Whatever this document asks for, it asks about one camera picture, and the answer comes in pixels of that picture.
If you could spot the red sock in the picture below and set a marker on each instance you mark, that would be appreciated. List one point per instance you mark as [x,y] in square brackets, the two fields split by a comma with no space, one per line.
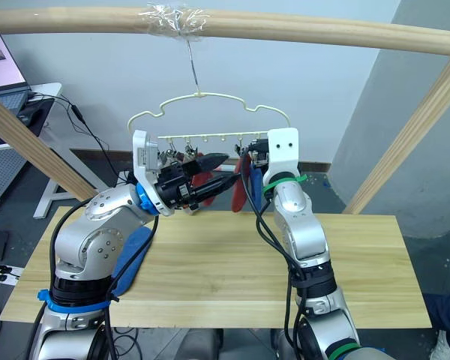
[206,180]
[238,191]

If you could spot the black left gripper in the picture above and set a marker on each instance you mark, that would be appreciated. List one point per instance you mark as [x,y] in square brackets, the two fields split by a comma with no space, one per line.
[174,187]

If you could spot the blue sock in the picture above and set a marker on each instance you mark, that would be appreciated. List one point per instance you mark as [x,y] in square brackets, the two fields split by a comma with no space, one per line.
[133,255]
[255,187]

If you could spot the clear plastic tape wrap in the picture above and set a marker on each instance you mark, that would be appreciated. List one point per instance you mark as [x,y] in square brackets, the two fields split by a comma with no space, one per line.
[172,20]

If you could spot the person leg blue trousers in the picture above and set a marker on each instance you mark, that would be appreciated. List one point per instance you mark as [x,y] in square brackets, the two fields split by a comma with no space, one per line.
[446,315]

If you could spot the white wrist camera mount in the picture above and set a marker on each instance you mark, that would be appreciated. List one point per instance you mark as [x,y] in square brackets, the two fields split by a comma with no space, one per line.
[144,153]
[283,153]

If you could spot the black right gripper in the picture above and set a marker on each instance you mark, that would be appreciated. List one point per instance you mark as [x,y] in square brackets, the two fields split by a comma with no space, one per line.
[258,152]

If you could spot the open laptop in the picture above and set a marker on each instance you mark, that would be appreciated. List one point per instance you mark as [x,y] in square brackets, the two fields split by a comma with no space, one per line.
[2,71]

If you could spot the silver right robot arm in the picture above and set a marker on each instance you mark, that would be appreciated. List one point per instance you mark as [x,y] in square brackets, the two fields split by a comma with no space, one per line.
[303,225]

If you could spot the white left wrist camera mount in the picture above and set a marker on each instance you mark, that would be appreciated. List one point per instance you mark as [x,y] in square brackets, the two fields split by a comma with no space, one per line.
[144,153]

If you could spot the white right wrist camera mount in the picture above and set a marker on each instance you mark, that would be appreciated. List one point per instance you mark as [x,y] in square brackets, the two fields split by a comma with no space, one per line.
[283,153]

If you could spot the white shoe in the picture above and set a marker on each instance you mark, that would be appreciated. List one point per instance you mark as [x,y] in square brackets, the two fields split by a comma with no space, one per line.
[444,347]

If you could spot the metal hanger clip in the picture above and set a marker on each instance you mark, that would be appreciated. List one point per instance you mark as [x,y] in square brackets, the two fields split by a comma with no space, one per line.
[190,153]
[169,157]
[239,150]

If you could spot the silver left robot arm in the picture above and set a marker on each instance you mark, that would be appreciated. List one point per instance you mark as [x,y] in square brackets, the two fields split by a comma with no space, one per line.
[97,243]

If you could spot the round wooden rail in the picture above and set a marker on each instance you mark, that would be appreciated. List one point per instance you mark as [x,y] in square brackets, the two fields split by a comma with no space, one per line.
[322,32]

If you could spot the cream clip hanger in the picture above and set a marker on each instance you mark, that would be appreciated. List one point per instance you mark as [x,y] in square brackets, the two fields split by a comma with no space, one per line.
[206,137]

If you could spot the grey pegboard panel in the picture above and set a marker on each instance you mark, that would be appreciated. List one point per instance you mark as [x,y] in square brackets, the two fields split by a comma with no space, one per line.
[2,180]

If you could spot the white power strip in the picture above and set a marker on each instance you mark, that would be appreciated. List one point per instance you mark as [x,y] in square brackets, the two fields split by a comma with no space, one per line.
[5,275]

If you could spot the white desk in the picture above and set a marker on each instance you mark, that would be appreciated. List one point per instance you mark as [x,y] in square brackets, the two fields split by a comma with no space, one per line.
[56,112]

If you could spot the wooden diagonal brace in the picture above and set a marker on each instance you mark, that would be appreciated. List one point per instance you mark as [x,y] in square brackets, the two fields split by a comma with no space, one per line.
[405,135]
[26,142]

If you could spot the green zip tie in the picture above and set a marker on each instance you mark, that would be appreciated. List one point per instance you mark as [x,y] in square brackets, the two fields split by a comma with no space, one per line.
[281,182]

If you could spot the black mouse pad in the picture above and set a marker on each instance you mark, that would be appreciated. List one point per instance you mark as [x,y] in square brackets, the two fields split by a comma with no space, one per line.
[35,114]

